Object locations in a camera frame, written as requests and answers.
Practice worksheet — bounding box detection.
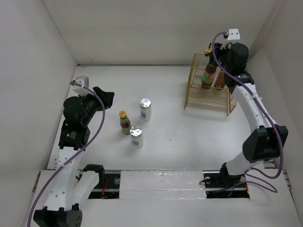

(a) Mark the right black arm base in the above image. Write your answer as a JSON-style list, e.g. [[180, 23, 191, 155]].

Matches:
[[199, 171, 250, 199]]

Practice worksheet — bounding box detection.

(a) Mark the yellow-cap sauce bottle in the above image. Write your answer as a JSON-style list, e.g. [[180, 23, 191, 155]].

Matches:
[[119, 111, 131, 134], [201, 58, 217, 88]]

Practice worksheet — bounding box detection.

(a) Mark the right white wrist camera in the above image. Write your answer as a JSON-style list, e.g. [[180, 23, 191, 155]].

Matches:
[[220, 28, 241, 50]]

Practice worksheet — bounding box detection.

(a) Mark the silver-lid spice jar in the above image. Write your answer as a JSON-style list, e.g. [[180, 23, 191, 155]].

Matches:
[[139, 98, 152, 121], [130, 126, 143, 148]]

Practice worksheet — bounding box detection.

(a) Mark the clear oil bottle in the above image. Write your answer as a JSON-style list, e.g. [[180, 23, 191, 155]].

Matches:
[[205, 43, 212, 57]]

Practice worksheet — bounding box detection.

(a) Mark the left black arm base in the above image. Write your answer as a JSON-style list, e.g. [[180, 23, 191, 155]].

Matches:
[[75, 164, 121, 199]]

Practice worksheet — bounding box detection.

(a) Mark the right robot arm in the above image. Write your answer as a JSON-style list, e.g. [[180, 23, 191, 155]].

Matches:
[[209, 43, 288, 186]]

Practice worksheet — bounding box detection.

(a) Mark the rear silver-lid spice jar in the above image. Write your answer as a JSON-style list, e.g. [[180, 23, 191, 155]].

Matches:
[[139, 98, 152, 121]]

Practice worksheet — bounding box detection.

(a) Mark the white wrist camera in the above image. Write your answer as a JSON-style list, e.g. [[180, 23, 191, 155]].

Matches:
[[220, 28, 241, 50], [72, 76, 89, 96]]

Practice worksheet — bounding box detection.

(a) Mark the clear bottle black cap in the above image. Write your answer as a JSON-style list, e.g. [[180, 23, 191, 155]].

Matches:
[[214, 71, 225, 90]]

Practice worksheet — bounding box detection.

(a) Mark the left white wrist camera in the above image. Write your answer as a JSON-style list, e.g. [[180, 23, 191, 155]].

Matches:
[[72, 76, 89, 96]]

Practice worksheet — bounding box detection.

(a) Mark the white foam front board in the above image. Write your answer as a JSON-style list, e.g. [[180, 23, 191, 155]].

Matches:
[[119, 170, 206, 200]]

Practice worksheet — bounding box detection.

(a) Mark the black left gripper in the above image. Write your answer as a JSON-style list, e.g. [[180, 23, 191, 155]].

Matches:
[[78, 87, 113, 126]]

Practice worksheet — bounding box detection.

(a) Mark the aluminium side rail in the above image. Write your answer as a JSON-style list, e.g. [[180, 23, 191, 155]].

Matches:
[[263, 159, 276, 169]]

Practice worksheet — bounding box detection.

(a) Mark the gold wire basket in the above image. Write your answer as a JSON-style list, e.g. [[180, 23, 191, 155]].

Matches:
[[184, 53, 237, 115]]

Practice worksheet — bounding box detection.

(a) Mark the front silver-lid spice jar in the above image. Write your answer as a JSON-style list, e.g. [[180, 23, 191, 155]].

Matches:
[[130, 126, 143, 148]]

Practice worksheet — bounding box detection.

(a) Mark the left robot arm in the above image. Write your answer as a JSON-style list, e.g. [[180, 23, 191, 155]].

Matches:
[[27, 82, 115, 227]]

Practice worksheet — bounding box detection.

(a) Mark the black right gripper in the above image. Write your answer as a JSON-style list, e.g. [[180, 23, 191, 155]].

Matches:
[[209, 41, 233, 73]]

